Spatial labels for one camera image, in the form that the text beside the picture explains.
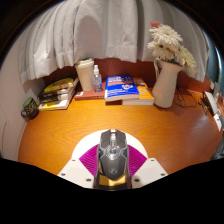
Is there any black grey computer mouse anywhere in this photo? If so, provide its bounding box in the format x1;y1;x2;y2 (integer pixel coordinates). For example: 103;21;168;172
96;129;130;183

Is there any white pleated curtain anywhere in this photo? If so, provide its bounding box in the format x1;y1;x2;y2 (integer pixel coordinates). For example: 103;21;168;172
18;0;211;84

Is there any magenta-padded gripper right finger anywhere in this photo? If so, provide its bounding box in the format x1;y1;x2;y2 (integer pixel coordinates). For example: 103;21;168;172
125;144;169;190

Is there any dark mug with green inside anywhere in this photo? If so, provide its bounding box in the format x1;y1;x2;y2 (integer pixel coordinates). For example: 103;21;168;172
20;96;40;120

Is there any white jug vase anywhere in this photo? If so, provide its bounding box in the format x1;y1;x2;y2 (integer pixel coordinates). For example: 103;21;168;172
150;58;184;109

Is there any blue book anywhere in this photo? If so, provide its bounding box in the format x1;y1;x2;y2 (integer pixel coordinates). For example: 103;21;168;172
104;73;141;102

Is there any beige tumbler with lid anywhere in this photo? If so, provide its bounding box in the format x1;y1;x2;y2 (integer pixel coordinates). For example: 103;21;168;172
74;57;95;92

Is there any white yellow black mouse pad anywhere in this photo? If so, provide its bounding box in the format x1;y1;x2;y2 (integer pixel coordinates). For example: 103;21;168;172
70;129;149;189

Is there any white flower bouquet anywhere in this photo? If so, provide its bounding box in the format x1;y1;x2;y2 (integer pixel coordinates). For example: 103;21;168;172
146;21;198;76

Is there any clear spray bottle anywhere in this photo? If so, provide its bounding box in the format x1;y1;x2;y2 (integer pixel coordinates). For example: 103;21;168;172
92;64;103;94

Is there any orange book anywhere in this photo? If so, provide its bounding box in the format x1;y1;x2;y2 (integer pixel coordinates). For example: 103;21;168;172
121;77;155;106

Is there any black cable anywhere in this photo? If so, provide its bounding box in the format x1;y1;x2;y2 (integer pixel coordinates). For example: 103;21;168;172
174;84;201;108

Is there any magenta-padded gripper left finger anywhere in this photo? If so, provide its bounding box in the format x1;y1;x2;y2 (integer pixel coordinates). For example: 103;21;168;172
57;143;101;190

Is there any yellow and black book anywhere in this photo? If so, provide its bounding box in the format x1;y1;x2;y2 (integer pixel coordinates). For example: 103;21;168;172
43;77;80;94

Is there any reddish brown book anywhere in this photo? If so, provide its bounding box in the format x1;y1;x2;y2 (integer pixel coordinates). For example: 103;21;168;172
73;88;106;101

